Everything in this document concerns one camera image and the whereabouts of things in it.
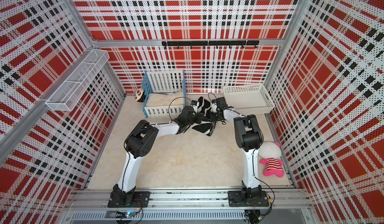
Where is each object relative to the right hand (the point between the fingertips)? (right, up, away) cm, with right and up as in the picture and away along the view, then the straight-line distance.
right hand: (213, 116), depth 105 cm
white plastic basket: (+31, +13, +16) cm, 37 cm away
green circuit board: (-43, -44, -36) cm, 72 cm away
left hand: (-7, +3, -4) cm, 9 cm away
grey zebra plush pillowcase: (-5, -6, -12) cm, 14 cm away
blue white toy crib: (-41, +19, +21) cm, 50 cm away
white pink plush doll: (+31, -19, -21) cm, 43 cm away
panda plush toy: (-55, +15, +5) cm, 58 cm away
